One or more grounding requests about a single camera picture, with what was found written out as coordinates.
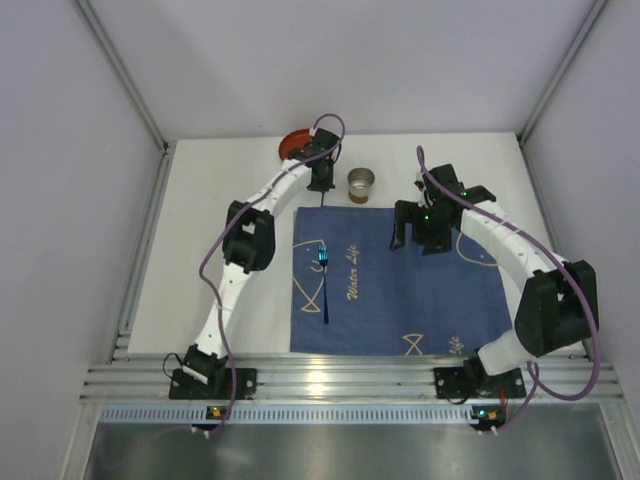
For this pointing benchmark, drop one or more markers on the orange round plate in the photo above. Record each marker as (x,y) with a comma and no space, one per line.
(293,145)

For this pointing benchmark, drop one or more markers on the aluminium frame post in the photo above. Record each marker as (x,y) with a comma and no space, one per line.
(586,26)
(98,32)

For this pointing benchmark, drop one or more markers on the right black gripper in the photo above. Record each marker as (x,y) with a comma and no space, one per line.
(417,232)

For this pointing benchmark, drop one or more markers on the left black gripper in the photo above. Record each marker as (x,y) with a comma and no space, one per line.
(321,181)

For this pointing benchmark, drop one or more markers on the metal cup with brown base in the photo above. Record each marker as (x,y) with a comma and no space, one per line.
(360,181)

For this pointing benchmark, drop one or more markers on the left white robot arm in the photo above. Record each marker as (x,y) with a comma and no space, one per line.
(247,245)

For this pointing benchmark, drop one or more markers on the right aluminium frame post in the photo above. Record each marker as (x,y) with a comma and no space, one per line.
(586,26)

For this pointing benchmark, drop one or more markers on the slotted grey cable duct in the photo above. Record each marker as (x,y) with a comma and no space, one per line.
(297,414)

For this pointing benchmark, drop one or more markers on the blue metal fork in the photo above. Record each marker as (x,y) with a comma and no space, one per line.
(323,262)

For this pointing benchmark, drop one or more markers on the blue fish-print placemat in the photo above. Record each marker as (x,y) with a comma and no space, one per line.
(388,303)

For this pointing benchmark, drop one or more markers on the aluminium mounting rail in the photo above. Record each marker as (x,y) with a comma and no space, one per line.
(289,378)

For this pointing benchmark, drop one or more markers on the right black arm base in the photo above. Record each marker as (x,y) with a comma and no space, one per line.
(455,384)

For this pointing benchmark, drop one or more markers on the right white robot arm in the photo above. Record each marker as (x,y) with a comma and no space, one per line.
(558,299)

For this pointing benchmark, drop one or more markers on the left aluminium frame post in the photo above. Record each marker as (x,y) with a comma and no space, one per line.
(98,32)

